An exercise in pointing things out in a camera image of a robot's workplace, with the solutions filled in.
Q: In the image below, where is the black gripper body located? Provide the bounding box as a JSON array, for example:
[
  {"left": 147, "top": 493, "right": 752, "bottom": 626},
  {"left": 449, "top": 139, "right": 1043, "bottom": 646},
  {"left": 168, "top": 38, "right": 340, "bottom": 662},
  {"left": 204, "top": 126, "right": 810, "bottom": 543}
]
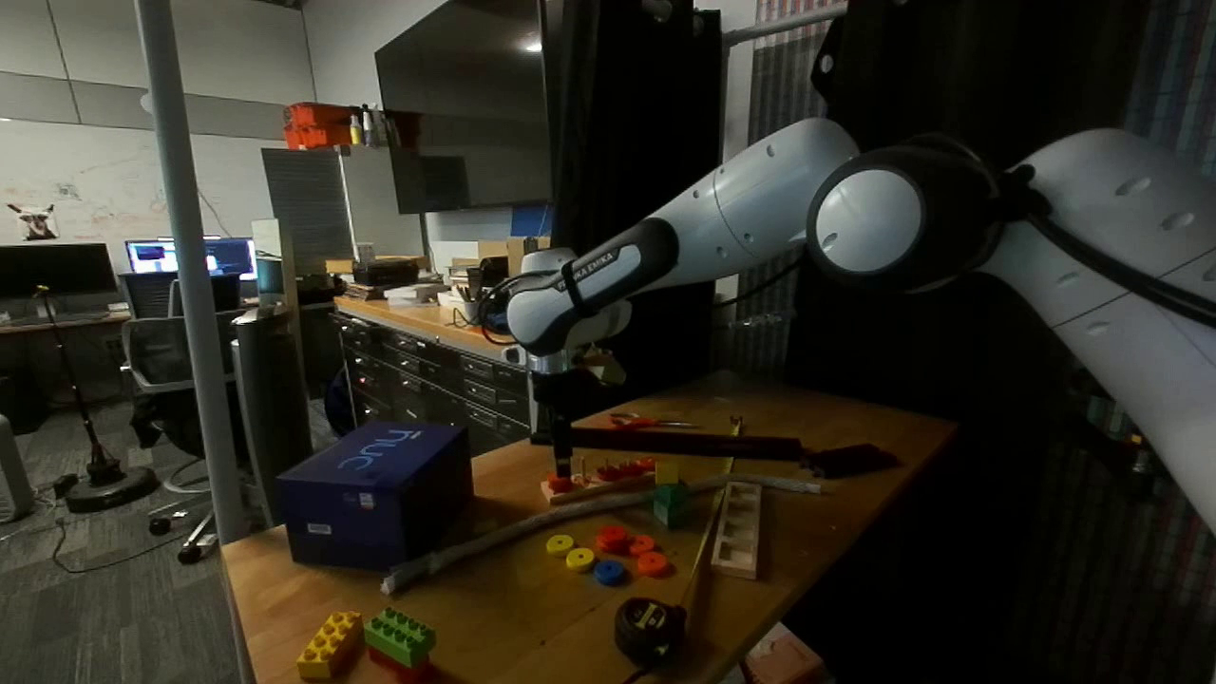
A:
[{"left": 529, "top": 366, "right": 600, "bottom": 451}]

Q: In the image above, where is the green block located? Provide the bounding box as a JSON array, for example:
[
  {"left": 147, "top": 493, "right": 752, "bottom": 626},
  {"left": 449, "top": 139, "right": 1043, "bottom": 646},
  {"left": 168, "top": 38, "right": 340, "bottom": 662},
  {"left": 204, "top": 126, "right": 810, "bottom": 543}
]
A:
[{"left": 651, "top": 466, "right": 696, "bottom": 532}]

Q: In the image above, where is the black drawer workbench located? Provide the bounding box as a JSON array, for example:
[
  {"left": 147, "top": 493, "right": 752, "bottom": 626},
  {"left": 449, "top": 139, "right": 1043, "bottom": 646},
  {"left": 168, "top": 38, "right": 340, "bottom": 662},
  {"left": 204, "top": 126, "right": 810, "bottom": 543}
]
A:
[{"left": 330, "top": 291, "right": 535, "bottom": 457}]

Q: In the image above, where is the dark blue box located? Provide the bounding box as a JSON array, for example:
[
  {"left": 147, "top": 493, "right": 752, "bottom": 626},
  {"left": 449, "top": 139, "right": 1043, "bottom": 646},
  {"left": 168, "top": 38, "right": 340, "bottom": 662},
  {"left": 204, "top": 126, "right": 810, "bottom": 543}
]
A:
[{"left": 273, "top": 419, "right": 475, "bottom": 574}]

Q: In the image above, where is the green toy brick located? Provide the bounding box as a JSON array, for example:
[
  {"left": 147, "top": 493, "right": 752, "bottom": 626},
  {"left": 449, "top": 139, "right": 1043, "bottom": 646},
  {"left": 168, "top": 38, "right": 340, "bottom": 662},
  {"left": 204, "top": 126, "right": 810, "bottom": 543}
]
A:
[{"left": 362, "top": 603, "right": 439, "bottom": 672}]

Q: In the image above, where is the red toy brick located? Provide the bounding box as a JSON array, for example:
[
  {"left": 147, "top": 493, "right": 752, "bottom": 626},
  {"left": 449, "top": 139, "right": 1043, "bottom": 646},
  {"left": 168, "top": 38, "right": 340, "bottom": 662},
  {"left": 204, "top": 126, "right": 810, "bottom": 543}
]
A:
[{"left": 366, "top": 646, "right": 435, "bottom": 684}]

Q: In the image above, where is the yellow toy brick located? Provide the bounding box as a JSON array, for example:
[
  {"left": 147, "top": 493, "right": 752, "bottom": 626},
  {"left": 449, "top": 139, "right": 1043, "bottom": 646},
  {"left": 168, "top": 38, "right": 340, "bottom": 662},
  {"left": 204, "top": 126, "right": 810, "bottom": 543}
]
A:
[{"left": 292, "top": 609, "right": 368, "bottom": 684}]

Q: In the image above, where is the grey cabinet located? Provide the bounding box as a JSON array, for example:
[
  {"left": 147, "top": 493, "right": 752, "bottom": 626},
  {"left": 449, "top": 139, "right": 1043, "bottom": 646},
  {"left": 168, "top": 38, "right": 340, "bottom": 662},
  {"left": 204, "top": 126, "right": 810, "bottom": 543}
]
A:
[{"left": 258, "top": 139, "right": 430, "bottom": 271}]

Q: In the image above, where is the large black screen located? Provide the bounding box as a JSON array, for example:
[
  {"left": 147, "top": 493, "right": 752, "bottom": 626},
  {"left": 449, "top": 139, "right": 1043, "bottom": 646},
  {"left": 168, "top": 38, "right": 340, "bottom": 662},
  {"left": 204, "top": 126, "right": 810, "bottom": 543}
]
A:
[{"left": 371, "top": 0, "right": 554, "bottom": 214}]

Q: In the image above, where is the lit blue monitor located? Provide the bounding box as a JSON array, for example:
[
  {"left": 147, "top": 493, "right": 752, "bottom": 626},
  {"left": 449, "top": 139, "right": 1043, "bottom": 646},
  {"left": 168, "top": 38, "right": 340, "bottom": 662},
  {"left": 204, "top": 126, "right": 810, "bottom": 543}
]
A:
[
  {"left": 120, "top": 237, "right": 182, "bottom": 280},
  {"left": 201, "top": 233, "right": 262, "bottom": 284}
]

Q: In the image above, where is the orange storage box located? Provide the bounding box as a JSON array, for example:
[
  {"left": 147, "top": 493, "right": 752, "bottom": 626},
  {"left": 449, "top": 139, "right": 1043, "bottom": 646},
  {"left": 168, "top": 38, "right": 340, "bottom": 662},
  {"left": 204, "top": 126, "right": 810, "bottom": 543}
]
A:
[{"left": 280, "top": 97, "right": 356, "bottom": 157}]

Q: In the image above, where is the grey metal pole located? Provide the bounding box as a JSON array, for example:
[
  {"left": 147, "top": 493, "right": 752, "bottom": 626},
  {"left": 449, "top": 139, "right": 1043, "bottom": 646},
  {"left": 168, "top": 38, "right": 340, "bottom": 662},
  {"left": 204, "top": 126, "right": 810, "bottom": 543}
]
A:
[{"left": 129, "top": 0, "right": 258, "bottom": 684}]

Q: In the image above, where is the black office chair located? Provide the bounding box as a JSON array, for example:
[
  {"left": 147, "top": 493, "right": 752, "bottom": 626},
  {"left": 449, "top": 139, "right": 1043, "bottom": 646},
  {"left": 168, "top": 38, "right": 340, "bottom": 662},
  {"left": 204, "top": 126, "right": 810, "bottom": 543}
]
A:
[{"left": 119, "top": 271, "right": 258, "bottom": 569}]

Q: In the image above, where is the black floor stand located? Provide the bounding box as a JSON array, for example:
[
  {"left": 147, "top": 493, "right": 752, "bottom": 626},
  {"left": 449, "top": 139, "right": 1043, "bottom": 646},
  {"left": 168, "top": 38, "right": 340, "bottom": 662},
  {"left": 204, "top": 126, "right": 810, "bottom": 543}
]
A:
[{"left": 30, "top": 280, "right": 163, "bottom": 517}]

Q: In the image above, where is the dark monitor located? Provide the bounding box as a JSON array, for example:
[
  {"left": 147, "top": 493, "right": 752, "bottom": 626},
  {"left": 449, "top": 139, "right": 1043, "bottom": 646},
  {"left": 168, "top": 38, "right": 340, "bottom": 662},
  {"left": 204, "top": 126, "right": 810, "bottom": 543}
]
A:
[{"left": 0, "top": 238, "right": 126, "bottom": 306}]

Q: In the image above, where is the small drone figure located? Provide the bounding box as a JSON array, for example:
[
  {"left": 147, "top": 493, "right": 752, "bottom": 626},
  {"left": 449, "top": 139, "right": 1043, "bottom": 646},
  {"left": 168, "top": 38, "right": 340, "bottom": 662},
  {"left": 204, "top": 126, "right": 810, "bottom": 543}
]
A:
[{"left": 2, "top": 199, "right": 59, "bottom": 248}]

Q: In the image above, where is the red handled tool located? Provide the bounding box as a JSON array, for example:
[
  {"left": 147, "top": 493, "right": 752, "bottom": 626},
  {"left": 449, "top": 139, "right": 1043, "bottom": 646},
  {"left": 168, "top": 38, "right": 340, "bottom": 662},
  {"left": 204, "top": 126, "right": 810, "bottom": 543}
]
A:
[{"left": 604, "top": 408, "right": 666, "bottom": 436}]

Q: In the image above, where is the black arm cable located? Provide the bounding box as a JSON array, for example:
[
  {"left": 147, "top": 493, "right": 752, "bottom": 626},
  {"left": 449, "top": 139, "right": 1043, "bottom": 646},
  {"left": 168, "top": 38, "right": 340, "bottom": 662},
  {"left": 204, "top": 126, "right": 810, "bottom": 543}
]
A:
[{"left": 467, "top": 278, "right": 525, "bottom": 329}]

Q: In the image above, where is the black aluminium rail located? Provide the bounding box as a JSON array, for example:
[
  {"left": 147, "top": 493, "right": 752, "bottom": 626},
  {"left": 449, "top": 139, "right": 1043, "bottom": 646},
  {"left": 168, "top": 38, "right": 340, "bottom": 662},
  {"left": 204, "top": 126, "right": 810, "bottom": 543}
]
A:
[{"left": 570, "top": 424, "right": 904, "bottom": 484}]

